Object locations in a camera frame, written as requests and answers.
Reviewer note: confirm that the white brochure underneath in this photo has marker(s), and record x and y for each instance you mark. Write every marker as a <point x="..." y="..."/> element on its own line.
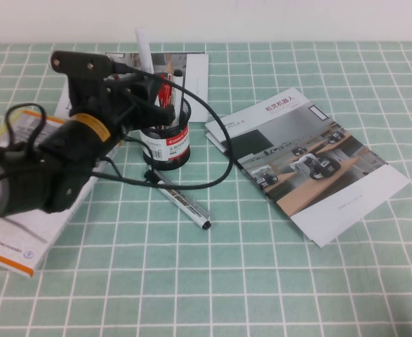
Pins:
<point x="214" y="142"/>

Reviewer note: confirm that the green checked tablecloth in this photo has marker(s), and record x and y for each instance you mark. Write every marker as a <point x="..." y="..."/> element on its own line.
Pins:
<point x="297" y="281"/>

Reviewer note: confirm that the white paint marker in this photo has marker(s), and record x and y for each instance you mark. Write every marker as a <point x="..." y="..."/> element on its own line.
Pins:
<point x="144" y="52"/>

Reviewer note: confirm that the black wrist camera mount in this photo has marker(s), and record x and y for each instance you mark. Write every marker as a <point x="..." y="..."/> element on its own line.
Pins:
<point x="83" y="63"/>

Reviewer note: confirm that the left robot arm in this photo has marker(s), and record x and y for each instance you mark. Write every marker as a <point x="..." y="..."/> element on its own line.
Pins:
<point x="61" y="151"/>

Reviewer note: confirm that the robot brochure with wooden desks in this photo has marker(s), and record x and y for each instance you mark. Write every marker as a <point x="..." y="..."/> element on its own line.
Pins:
<point x="314" y="158"/>

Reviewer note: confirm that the red marker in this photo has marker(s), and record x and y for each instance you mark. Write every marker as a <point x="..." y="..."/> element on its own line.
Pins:
<point x="161" y="91"/>

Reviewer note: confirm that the white printed marker black cap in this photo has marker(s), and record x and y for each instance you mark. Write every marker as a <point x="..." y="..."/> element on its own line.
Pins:
<point x="184" y="206"/>

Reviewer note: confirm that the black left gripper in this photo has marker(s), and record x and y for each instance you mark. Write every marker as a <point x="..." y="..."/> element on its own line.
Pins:
<point x="118" y="105"/>

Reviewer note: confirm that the robot brochure with dark screen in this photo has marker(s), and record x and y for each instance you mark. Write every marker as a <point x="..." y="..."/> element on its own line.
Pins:
<point x="197" y="87"/>

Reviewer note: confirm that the black mesh pen holder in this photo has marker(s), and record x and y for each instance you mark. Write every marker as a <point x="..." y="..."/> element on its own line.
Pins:
<point x="167" y="151"/>

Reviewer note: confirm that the white orange ROS book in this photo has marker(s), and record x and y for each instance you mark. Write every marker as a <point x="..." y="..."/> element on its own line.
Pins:
<point x="16" y="238"/>

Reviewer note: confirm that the red pen with clear clip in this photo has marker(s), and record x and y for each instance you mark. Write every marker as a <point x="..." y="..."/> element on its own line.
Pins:
<point x="170" y="91"/>

